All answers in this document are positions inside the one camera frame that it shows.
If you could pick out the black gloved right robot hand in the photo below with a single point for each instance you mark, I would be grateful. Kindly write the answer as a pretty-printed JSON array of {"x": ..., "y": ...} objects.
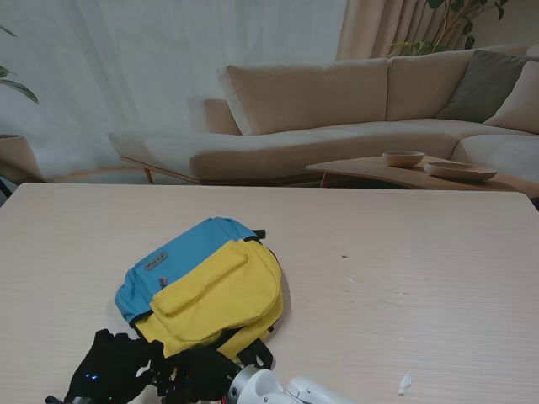
[{"x": 202, "y": 374}]

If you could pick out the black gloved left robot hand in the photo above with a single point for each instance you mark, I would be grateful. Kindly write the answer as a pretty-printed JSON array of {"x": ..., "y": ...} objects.
[{"x": 113, "y": 366}]

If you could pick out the yellow and blue school bag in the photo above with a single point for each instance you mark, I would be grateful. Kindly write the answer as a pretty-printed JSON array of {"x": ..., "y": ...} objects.
[{"x": 210, "y": 286}]

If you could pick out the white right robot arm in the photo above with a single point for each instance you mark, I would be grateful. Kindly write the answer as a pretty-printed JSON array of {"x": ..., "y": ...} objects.
[{"x": 286, "y": 389}]

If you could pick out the white paper scrap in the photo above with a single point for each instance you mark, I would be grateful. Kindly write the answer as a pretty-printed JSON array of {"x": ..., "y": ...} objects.
[{"x": 405, "y": 383}]

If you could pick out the black stand pole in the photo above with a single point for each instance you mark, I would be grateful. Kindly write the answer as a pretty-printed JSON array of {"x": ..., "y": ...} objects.
[{"x": 3, "y": 187}]

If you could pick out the beige plant pot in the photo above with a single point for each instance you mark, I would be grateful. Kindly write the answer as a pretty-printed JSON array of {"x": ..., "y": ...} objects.
[{"x": 17, "y": 160}]

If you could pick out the wooden coffee table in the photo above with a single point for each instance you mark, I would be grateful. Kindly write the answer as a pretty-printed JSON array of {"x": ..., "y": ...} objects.
[{"x": 370, "y": 170}]

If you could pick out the beige sofa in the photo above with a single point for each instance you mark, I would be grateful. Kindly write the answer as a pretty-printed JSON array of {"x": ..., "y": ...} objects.
[{"x": 316, "y": 105}]

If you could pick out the pale green leafy plant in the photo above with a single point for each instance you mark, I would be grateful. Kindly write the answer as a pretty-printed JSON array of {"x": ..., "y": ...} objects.
[{"x": 21, "y": 88}]

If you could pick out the small deep wooden bowl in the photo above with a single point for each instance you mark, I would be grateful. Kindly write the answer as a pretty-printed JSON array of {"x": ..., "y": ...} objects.
[{"x": 402, "y": 159}]

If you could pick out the sheer white curtain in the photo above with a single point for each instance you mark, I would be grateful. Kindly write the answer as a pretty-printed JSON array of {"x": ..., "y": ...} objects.
[{"x": 126, "y": 63}]

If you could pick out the wide shallow wooden bowl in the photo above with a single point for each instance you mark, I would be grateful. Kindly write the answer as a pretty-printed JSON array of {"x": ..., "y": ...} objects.
[{"x": 459, "y": 171}]

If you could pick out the beige curtain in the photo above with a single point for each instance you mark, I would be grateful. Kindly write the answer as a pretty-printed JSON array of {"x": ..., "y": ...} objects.
[{"x": 379, "y": 25}]

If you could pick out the grey cushion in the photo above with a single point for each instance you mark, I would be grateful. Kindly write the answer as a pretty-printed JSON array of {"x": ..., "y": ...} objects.
[{"x": 480, "y": 84}]

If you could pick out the beige cushion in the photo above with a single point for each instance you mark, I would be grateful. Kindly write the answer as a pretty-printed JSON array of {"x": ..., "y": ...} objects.
[{"x": 522, "y": 109}]

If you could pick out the tall green leafy plant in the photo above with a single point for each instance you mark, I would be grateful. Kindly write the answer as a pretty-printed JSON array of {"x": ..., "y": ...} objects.
[{"x": 446, "y": 29}]

